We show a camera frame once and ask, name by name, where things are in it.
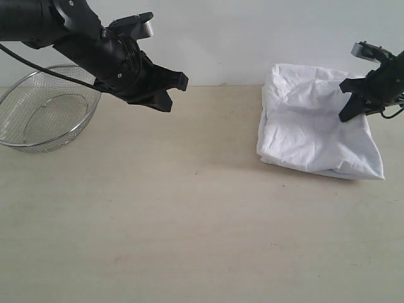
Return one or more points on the white t-shirt red print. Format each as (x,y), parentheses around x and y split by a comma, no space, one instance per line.
(300,128)

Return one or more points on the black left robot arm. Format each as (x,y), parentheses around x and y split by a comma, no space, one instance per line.
(111,54)

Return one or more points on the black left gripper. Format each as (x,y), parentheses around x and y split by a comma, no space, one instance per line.
(140,82)

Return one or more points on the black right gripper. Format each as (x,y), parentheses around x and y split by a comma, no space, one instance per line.
(383,88)

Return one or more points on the metal wire mesh basket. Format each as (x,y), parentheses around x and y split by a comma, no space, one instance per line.
(42,113)

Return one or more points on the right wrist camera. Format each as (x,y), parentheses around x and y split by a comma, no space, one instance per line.
(372,53)

